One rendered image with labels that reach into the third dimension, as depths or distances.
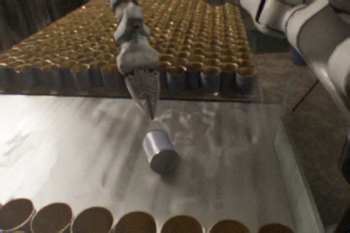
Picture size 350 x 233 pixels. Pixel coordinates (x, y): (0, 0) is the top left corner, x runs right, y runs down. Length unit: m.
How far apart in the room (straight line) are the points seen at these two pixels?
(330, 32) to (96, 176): 0.60
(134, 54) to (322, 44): 0.42
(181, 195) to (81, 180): 0.23
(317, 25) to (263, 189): 0.36
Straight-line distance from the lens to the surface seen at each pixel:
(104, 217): 0.50
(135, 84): 0.65
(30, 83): 1.16
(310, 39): 0.64
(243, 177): 0.62
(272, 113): 0.85
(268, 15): 0.74
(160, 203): 0.57
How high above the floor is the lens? 1.52
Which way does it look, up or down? 33 degrees down
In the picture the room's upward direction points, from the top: 2 degrees counter-clockwise
